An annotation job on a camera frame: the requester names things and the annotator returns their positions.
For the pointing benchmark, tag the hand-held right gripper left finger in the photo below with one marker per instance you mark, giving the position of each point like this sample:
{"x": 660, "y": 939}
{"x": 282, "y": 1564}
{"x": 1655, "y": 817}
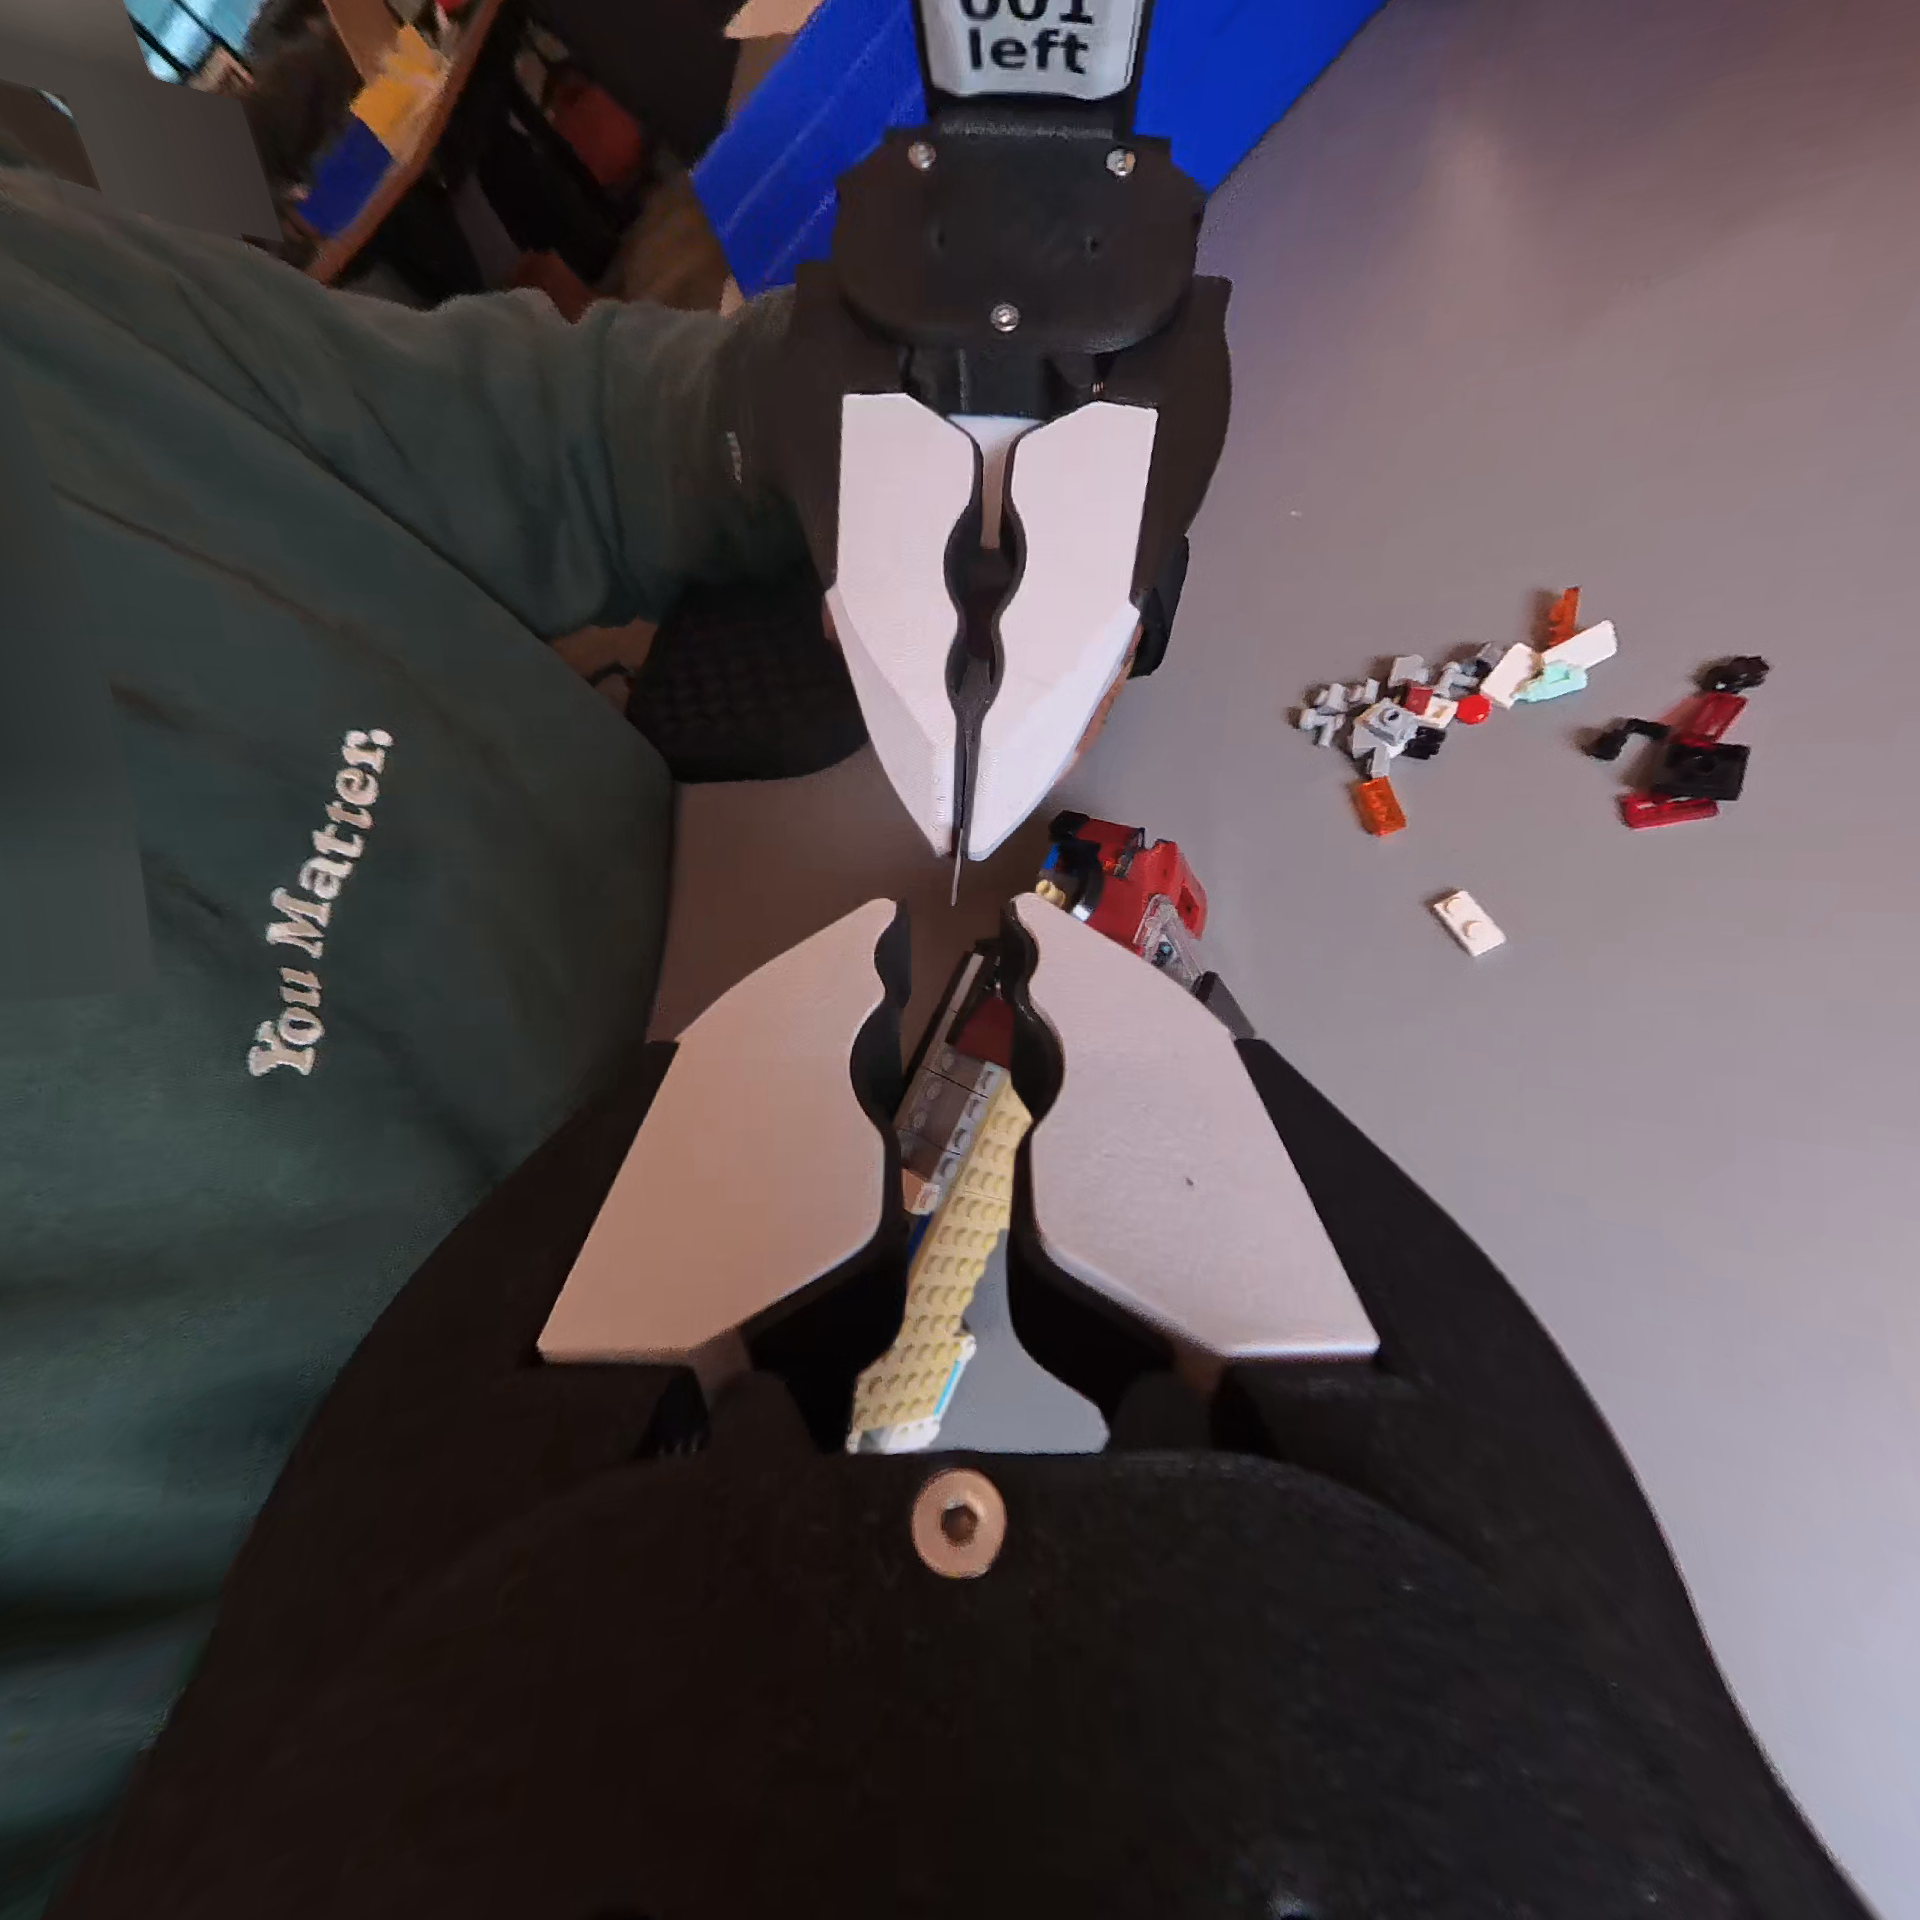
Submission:
{"x": 734, "y": 1186}

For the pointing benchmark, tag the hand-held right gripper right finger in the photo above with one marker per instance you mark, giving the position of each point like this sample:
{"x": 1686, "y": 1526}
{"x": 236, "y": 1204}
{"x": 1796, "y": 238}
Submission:
{"x": 1186, "y": 1186}

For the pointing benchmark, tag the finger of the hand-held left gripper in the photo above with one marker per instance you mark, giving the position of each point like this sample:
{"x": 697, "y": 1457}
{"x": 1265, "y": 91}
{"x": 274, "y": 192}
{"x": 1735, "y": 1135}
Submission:
{"x": 886, "y": 572}
{"x": 1073, "y": 572}

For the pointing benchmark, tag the red and tan brick truck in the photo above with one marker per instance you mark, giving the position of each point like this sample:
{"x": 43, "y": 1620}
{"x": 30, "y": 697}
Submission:
{"x": 962, "y": 1201}

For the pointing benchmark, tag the person's left forearm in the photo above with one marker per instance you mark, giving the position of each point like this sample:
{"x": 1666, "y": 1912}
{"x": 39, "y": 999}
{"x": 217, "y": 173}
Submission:
{"x": 677, "y": 450}

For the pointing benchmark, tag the grey desk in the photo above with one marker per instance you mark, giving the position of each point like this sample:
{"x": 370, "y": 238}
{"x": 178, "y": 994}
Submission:
{"x": 1502, "y": 1050}

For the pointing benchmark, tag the person's left hand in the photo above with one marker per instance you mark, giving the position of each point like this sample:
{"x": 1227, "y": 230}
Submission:
{"x": 1120, "y": 698}

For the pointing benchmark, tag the black ribbed cushion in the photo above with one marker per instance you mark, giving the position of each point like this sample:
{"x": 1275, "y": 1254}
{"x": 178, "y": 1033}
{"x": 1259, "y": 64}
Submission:
{"x": 749, "y": 692}

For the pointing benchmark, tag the blue storage bin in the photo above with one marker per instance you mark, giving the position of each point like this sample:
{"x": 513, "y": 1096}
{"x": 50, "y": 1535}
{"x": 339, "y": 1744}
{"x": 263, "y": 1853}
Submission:
{"x": 810, "y": 136}

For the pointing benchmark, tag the pile of small loose bricks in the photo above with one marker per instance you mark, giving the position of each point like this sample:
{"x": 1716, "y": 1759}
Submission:
{"x": 1425, "y": 706}

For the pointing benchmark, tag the small white plate brick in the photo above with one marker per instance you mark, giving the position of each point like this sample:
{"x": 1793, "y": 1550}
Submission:
{"x": 1469, "y": 924}

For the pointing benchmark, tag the orange transparent flat brick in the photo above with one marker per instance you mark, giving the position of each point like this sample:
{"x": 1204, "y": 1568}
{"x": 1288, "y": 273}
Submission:
{"x": 1382, "y": 809}

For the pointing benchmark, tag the orange transparent slope brick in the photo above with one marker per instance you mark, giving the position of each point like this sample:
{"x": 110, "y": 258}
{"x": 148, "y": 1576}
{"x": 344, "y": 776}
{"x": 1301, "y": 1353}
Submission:
{"x": 1565, "y": 613}

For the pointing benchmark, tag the green sweatshirt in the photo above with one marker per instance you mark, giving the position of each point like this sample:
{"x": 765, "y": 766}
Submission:
{"x": 302, "y": 901}

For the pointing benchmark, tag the black clip brick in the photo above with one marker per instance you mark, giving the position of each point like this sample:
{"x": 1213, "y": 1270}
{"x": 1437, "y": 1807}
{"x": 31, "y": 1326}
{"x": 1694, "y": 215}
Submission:
{"x": 1620, "y": 740}

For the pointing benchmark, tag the red and black brick assembly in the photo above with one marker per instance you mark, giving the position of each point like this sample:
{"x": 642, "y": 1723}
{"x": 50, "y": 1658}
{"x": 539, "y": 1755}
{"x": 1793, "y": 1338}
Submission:
{"x": 1689, "y": 780}

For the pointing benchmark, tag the small red and black brick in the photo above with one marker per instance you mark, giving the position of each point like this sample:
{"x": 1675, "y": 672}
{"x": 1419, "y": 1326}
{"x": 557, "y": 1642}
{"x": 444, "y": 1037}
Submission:
{"x": 1717, "y": 698}

